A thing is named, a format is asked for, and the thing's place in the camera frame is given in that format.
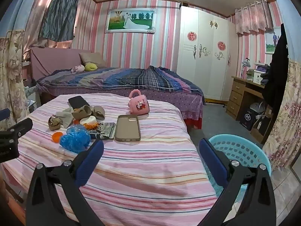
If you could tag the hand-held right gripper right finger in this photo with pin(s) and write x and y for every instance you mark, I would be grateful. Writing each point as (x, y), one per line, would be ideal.
(212, 162)

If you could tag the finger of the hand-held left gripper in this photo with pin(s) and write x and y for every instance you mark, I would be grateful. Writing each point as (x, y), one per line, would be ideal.
(18, 127)
(4, 114)

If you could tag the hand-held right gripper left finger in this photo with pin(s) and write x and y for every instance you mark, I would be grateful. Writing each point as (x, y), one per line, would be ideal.
(90, 160)

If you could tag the blue plastic bag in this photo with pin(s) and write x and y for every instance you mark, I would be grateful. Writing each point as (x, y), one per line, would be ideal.
(75, 139)

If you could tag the printed snack wrapper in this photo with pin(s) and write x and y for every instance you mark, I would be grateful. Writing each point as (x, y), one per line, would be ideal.
(104, 130)

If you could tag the blue plastic basket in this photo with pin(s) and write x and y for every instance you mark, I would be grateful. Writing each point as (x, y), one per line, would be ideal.
(244, 150)

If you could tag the brown wrapper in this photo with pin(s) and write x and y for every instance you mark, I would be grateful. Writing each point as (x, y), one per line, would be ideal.
(53, 123)

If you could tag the beige socks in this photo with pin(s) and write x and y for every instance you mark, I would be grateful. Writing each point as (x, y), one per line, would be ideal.
(65, 117)

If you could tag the brown paper piece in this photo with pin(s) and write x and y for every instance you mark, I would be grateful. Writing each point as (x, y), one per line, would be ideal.
(98, 112)

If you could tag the white nightstand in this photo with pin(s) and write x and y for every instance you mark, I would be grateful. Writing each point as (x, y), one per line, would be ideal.
(30, 98)

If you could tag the brown phone case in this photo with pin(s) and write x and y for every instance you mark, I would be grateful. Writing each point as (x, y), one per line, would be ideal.
(127, 128)

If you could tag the floral curtain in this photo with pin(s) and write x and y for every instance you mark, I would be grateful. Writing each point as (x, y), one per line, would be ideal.
(11, 63)
(287, 122)

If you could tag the pink striped tablecloth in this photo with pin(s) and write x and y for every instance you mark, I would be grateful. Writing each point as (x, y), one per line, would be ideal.
(141, 169)

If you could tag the dark blue box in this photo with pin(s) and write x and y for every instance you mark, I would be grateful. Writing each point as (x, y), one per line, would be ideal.
(247, 119)

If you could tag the black phone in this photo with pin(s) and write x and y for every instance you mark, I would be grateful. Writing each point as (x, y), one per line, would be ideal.
(77, 101)

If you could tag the bed with pink headboard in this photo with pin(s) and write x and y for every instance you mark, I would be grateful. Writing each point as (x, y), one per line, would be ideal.
(47, 61)

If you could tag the white appliance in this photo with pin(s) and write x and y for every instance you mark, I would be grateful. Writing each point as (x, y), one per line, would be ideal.
(256, 109)

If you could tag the wooden desk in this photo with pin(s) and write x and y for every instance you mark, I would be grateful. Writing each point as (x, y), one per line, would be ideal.
(236, 96)

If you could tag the pink mug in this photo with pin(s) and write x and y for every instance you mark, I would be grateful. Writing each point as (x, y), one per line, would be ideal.
(139, 104)

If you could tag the pink plush toy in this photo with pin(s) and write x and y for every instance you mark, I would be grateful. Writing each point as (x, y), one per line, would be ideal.
(77, 68)

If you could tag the purple striped blanket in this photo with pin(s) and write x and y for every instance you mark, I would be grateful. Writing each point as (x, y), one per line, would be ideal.
(122, 77)

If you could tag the pink satin curtain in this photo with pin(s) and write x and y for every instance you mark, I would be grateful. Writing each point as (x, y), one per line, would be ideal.
(35, 28)

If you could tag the yellow plush toy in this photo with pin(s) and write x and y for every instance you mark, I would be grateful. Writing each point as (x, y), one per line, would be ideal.
(91, 67)

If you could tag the white box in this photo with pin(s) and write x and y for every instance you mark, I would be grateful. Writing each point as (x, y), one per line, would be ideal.
(258, 76)

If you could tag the white wardrobe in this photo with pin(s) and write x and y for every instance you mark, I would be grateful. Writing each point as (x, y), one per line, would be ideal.
(207, 63)

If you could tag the brown pillow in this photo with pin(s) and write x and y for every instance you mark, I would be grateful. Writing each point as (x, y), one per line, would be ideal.
(93, 58)

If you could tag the desk lamp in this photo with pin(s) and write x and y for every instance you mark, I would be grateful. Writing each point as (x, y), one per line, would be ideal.
(245, 64)

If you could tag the purple box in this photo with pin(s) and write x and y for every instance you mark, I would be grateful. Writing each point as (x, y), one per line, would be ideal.
(262, 68)

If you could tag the black coat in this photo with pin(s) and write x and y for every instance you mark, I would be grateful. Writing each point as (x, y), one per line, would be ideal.
(278, 75)

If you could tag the grey satin curtain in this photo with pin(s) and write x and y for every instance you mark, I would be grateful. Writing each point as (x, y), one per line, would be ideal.
(61, 11)

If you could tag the red round paper decoration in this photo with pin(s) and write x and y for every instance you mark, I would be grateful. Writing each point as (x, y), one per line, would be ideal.
(221, 45)
(192, 35)

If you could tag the framed couple photo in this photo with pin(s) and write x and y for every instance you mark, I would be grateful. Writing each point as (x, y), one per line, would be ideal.
(270, 42)

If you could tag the short pink curtain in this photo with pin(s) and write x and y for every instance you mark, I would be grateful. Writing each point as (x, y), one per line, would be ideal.
(254, 16)

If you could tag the framed wedding wall poster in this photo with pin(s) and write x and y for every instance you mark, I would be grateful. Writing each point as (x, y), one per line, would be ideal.
(130, 20)

